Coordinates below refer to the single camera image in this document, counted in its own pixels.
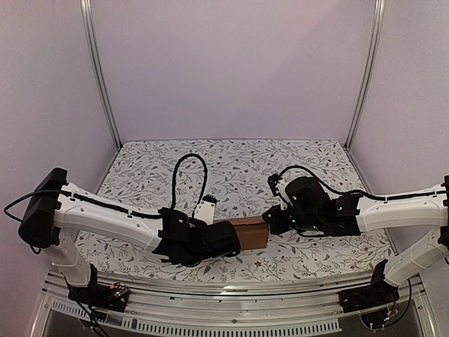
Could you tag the floral patterned table mat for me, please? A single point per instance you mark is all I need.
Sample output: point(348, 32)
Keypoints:
point(145, 173)

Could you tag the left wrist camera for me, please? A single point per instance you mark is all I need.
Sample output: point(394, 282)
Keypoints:
point(205, 209)

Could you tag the right aluminium frame post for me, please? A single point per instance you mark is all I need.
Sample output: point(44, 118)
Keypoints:
point(374, 42)

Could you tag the left aluminium frame post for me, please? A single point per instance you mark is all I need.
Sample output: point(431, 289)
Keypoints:
point(99, 75)

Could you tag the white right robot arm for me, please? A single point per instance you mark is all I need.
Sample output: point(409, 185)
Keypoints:
point(355, 212)

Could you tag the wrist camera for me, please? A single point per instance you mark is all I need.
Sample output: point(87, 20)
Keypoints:
point(205, 209)
point(304, 194)

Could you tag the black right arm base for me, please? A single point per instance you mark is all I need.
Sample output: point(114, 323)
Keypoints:
point(378, 292)

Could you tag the aluminium frame post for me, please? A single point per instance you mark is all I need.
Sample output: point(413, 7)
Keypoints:
point(374, 42)
point(99, 75)

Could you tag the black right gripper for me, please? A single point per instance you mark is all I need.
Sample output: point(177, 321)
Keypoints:
point(277, 222)

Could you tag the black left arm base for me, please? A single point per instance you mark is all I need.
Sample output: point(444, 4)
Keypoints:
point(95, 295)

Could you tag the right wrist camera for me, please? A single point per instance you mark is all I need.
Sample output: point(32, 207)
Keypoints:
point(304, 194)

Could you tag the brown cardboard paper box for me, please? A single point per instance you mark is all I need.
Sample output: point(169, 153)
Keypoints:
point(253, 232)

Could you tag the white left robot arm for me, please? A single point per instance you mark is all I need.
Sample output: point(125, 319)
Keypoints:
point(57, 206)

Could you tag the aluminium front rail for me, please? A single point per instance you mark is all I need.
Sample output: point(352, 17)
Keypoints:
point(160, 307)

